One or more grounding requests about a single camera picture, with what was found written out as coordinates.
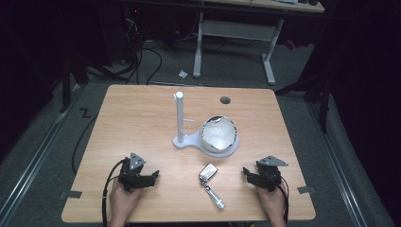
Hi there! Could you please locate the dark computer tower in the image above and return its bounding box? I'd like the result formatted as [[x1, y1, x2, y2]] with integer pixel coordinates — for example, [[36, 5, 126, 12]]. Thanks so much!
[[96, 4, 145, 65]]

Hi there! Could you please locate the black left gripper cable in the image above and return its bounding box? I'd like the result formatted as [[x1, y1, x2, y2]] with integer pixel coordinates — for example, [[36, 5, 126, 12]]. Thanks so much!
[[100, 159, 127, 227]]

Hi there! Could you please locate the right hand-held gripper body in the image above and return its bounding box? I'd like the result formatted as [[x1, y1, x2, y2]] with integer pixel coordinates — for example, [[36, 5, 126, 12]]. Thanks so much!
[[252, 155, 289, 193]]

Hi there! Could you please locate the white bowl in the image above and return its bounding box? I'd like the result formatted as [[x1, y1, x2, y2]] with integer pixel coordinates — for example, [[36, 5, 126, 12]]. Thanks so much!
[[200, 114, 237, 154]]

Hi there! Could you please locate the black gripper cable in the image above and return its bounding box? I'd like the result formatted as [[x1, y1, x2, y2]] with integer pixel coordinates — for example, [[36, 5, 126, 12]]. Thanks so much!
[[100, 159, 127, 227], [277, 174, 290, 225]]

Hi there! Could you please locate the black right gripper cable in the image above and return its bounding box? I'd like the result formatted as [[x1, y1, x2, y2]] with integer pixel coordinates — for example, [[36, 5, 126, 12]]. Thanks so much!
[[277, 174, 290, 225]]

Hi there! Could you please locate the silver car key with keychain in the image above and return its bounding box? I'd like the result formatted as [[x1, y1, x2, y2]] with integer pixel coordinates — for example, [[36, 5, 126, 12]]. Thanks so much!
[[198, 163, 227, 211]]

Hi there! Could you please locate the black metal stand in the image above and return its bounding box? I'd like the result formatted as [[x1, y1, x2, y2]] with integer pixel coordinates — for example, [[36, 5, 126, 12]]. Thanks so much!
[[273, 74, 333, 134], [59, 51, 127, 114]]

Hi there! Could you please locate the desk with white legs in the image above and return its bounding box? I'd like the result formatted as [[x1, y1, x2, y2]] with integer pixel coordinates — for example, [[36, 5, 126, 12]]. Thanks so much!
[[192, 0, 326, 86]]

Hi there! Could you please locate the person's right hand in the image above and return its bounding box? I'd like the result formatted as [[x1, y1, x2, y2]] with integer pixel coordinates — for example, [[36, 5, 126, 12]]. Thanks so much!
[[255, 183, 288, 227]]

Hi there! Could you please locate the white stand with pole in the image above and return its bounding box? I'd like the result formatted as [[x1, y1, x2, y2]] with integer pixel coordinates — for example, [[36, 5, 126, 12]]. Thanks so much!
[[172, 91, 240, 159]]

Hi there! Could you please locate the person's left hand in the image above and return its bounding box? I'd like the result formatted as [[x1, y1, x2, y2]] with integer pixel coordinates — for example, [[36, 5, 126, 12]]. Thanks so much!
[[109, 179, 144, 227]]

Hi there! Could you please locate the aluminium floor rail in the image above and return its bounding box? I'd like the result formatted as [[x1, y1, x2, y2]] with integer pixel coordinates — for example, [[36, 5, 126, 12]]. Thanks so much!
[[305, 99, 369, 227], [0, 84, 83, 227]]

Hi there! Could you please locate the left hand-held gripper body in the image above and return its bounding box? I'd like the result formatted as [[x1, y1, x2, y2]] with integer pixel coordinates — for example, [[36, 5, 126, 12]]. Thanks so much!
[[117, 151, 151, 193]]

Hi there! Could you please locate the grey tape piece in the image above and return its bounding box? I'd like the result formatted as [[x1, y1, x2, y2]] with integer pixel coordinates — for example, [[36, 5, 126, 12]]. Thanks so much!
[[59, 189, 83, 200], [297, 185, 317, 195]]

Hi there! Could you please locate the black floor cable bundle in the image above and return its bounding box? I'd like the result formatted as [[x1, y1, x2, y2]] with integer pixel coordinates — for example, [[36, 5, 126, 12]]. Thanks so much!
[[124, 18, 164, 86]]

